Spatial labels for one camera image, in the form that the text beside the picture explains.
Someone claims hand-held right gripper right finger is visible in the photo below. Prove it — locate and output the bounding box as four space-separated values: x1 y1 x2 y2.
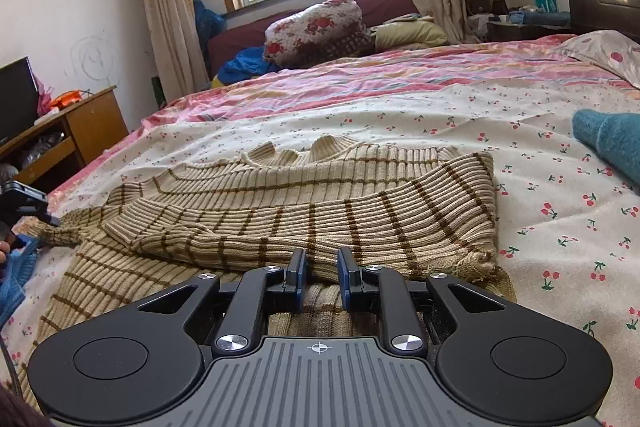
337 248 506 355

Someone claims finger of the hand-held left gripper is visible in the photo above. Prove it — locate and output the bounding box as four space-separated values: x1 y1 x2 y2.
31 210 62 228

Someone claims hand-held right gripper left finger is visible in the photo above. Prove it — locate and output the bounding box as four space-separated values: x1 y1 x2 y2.
137 248 308 356

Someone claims beige striped knit sweater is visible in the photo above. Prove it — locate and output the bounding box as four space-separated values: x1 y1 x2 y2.
22 134 517 408

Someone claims person's left hand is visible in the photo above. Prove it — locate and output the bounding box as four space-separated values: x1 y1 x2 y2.
0 231 15 280

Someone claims clear plastic bag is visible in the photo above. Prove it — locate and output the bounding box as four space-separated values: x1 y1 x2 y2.
21 132 65 168

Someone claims blue knit garment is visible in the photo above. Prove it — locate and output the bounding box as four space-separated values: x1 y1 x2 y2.
0 233 42 325

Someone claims wooden cabinet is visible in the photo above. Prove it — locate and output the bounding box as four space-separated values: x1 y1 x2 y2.
0 86 130 195

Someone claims black television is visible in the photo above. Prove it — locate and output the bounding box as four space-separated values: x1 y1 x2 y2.
0 56 40 148

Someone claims pink plastic bag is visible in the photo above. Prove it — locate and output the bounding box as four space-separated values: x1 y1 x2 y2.
33 74 54 116

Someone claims orange toy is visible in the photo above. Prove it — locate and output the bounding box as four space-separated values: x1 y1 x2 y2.
49 90 84 110

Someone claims bed with cherry print sheet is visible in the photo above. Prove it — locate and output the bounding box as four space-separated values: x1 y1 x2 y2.
0 32 640 427

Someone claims person's dark red clothing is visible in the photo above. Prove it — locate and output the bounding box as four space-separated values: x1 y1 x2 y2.
0 386 53 427

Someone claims blue crumpled cloth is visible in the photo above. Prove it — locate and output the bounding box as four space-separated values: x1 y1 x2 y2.
218 47 276 84

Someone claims folded floral quilt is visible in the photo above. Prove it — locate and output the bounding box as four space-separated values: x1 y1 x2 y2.
263 0 377 68

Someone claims blue plastic bag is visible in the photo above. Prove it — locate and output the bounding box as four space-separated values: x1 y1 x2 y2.
193 0 227 48

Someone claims yellow-green pillow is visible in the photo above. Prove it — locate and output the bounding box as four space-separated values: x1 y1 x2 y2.
372 16 449 50

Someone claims maroon bench cushion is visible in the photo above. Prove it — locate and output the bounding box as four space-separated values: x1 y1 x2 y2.
206 0 420 80

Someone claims teal fuzzy garment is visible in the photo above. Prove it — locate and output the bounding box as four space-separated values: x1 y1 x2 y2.
571 108 640 195

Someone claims brown bag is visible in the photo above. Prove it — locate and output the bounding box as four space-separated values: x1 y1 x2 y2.
464 0 507 18

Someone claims dark nightstand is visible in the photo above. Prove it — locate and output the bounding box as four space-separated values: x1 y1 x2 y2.
486 11 572 42

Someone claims pink dotted pillow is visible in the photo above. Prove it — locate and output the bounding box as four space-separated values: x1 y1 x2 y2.
547 30 640 88

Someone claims black cable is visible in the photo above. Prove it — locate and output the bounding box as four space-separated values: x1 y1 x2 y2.
0 336 25 400

